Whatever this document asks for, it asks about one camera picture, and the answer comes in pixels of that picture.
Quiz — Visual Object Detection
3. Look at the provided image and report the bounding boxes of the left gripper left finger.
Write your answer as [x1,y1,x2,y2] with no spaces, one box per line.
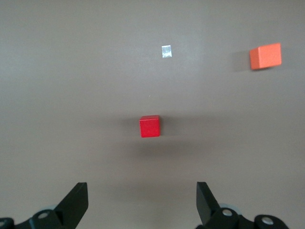
[0,182,90,229]

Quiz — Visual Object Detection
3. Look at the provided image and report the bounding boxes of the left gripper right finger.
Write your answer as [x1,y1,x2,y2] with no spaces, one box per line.
[195,181,290,229]

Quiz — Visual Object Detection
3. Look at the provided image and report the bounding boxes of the red wooden block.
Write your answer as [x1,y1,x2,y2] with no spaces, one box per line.
[139,114,161,138]

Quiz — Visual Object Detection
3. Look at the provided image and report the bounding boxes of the orange wooden block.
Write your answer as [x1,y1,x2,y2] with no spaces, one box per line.
[249,42,283,71]

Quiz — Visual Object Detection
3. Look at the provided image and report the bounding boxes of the brown paper table cover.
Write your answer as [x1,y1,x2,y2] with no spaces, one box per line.
[0,0,305,229]

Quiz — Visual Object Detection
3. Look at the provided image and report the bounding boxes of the small clear tape piece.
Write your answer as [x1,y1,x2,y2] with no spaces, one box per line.
[161,44,173,59]

